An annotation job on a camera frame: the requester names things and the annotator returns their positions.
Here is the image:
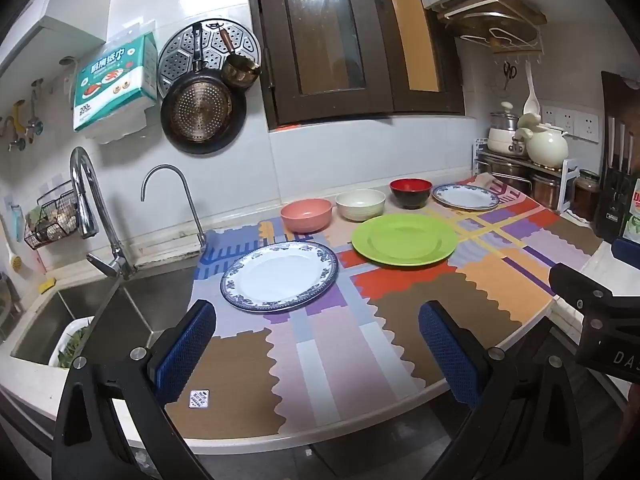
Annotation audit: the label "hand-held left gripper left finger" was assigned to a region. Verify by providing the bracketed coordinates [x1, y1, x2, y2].
[51, 299, 236, 480]

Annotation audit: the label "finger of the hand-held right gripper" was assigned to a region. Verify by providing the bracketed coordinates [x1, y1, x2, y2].
[548, 263, 622, 312]
[612, 238, 640, 269]

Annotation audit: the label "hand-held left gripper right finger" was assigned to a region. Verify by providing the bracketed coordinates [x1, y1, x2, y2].
[418, 300, 586, 480]

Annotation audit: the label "large blue floral plate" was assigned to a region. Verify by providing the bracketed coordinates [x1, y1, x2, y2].
[220, 241, 340, 314]

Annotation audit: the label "red and black bowl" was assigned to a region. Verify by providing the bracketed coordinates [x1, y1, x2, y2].
[389, 178, 433, 210]

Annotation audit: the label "cream bowl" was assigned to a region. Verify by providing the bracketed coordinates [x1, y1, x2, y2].
[335, 189, 386, 222]

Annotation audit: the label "green and red packet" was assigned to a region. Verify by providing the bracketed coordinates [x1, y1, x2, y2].
[622, 177, 640, 241]

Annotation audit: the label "black knife block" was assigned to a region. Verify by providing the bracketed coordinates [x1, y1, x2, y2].
[595, 71, 640, 243]

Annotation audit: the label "glass jar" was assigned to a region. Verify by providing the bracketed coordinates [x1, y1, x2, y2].
[571, 169, 602, 221]

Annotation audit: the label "stainless steel sink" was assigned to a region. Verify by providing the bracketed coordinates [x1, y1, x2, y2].
[10, 265, 201, 368]

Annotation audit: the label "white storage rack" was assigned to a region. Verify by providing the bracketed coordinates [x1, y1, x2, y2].
[472, 140, 581, 213]

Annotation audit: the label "small steel pot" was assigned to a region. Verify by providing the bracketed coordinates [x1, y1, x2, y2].
[530, 172, 563, 209]

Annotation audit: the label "green leafy vegetables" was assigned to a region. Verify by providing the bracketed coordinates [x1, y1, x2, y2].
[57, 327, 93, 368]

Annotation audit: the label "green plate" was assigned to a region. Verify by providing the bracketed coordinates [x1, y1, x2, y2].
[351, 213, 458, 267]

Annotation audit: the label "colourful patterned mat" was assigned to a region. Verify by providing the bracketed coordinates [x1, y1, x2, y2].
[165, 172, 603, 441]

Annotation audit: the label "white plastic basin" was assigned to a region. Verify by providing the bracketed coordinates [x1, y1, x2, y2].
[48, 316, 96, 370]

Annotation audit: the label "cream round kettle pot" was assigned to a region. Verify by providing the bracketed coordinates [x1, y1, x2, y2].
[515, 112, 571, 166]

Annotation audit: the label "large steel pot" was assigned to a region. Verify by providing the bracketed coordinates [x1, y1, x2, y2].
[477, 157, 533, 193]

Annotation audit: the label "small blue rimmed plate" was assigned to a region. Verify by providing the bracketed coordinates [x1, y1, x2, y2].
[431, 183, 501, 211]

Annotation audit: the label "slim gooseneck faucet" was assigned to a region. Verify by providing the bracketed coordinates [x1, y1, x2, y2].
[141, 164, 207, 248]

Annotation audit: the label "cream saucepan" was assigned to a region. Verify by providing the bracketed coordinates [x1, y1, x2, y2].
[487, 127, 526, 156]

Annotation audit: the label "large chrome faucet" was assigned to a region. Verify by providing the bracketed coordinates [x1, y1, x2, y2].
[70, 146, 137, 281]

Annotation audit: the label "white ladle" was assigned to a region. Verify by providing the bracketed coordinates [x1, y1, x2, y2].
[523, 60, 543, 116]

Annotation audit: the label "pink bowl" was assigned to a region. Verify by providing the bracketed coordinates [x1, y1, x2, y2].
[280, 199, 334, 234]

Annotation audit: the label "black frying pan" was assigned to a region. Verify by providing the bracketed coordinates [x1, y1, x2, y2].
[160, 22, 247, 155]

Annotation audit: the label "grey hanging utensil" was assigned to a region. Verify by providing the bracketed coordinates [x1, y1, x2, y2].
[27, 80, 46, 136]

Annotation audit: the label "wooden cutting board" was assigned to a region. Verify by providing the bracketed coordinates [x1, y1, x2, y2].
[437, 0, 547, 38]

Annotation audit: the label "green paper towel pack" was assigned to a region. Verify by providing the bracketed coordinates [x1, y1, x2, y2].
[73, 31, 159, 133]

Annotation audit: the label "small copper pot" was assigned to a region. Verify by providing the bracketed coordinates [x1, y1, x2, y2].
[218, 27, 261, 92]

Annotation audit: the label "yellow hanging utensil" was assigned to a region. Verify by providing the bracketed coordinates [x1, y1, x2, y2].
[5, 100, 26, 153]

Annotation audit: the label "round perforated steamer tray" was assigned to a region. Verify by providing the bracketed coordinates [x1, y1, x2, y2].
[157, 20, 262, 101]

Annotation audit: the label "black wire basket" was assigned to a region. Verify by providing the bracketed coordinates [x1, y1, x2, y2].
[23, 180, 83, 251]

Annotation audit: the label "white wall tissue holder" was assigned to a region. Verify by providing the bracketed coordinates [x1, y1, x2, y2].
[82, 105, 151, 146]

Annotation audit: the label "white wall rack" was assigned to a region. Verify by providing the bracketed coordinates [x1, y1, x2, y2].
[440, 5, 546, 66]

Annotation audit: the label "dark brown window frame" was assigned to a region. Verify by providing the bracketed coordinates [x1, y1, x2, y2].
[245, 0, 466, 132]

